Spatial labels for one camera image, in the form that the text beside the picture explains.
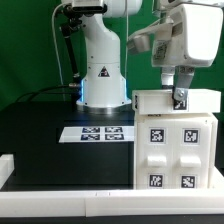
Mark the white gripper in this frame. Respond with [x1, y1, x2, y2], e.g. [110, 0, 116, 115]
[152, 3, 224, 100]

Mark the white cabinet top block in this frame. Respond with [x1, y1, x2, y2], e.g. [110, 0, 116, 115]
[132, 89, 221, 115]

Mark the white cabinet body box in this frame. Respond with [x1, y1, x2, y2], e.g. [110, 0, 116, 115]
[134, 113, 218, 189]

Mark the white hinged door panel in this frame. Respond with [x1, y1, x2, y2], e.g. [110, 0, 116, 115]
[174, 122, 211, 189]

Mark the small white door panel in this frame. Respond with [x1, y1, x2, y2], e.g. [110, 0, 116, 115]
[135, 124, 172, 189]

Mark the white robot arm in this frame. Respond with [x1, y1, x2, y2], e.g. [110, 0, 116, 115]
[61, 0, 224, 113]

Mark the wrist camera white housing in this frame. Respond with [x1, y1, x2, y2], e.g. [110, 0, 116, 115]
[127, 21, 173, 54]

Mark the white marker base plate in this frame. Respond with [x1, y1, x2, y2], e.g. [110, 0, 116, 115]
[59, 126, 134, 143]

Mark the white obstacle frame wall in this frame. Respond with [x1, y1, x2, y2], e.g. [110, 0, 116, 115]
[0, 154, 224, 217]

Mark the black cable on table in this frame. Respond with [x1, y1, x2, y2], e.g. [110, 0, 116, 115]
[14, 84, 83, 103]

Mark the white cable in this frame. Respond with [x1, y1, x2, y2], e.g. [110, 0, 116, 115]
[50, 2, 73, 86]

